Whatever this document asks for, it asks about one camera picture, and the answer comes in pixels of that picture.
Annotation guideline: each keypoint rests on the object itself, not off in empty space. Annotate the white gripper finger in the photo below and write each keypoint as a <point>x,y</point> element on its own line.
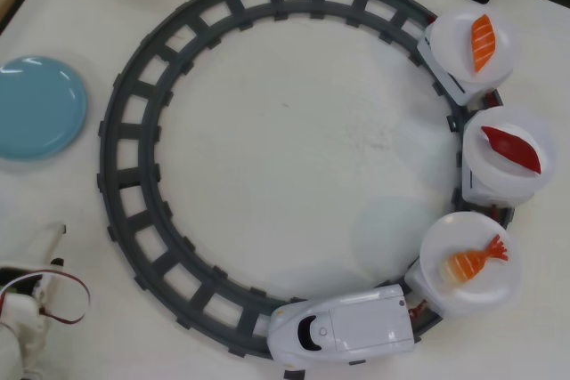
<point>54,240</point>

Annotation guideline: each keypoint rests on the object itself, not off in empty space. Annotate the salmon nigiri sushi toy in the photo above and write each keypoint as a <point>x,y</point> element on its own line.
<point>483,44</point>

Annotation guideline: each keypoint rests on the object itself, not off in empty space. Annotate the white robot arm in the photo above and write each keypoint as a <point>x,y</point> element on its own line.
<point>18,346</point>

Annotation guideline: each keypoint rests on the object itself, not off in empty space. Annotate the blue round dish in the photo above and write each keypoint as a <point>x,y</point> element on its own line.
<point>35,108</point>

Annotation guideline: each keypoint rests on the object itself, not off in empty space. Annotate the white Shinkansen toy locomotive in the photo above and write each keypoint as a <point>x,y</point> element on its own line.
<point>356,322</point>

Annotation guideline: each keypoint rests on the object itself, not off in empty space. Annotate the orange shrimp nigiri sushi toy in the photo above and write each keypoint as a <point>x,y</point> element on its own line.
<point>465,264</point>

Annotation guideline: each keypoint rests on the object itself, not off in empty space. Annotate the red tuna nigiri sushi toy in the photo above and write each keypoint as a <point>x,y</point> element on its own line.
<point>512,148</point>

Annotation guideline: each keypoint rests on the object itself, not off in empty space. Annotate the grey circular toy train track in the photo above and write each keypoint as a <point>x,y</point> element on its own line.
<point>133,86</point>

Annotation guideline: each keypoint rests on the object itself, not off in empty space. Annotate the white train wagon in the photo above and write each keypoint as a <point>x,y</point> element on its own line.
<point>438,70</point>
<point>416,277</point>
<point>476,191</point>

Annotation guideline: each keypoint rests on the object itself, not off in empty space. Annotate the white round plate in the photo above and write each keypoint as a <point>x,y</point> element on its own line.
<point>472,295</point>
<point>494,180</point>
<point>450,42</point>

